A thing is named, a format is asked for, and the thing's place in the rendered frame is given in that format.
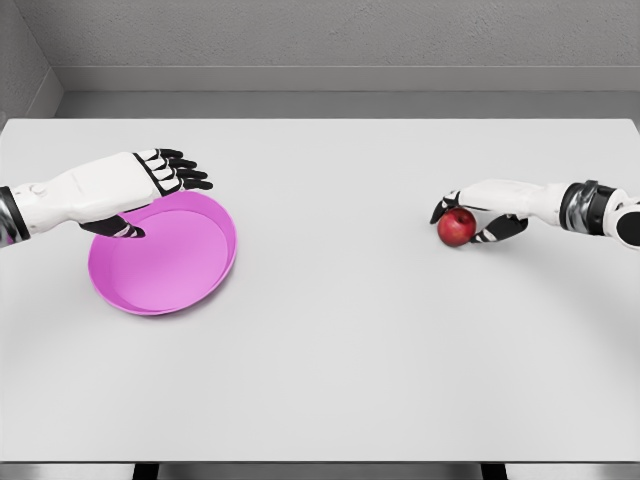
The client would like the red apple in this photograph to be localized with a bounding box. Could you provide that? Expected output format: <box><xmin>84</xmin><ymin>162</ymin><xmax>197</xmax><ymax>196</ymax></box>
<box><xmin>437</xmin><ymin>208</ymin><xmax>477</xmax><ymax>247</ymax></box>

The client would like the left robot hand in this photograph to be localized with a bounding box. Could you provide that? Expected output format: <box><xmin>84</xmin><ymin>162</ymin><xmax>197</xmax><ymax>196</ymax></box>
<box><xmin>58</xmin><ymin>147</ymin><xmax>215</xmax><ymax>239</ymax></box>

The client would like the pink plate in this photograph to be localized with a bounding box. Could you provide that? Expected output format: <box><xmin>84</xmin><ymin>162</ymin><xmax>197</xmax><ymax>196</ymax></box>
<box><xmin>88</xmin><ymin>192</ymin><xmax>238</xmax><ymax>317</ymax></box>

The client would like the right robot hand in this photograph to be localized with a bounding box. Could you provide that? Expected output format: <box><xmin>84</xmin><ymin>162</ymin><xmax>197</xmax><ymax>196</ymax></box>
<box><xmin>429</xmin><ymin>178</ymin><xmax>549</xmax><ymax>246</ymax></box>

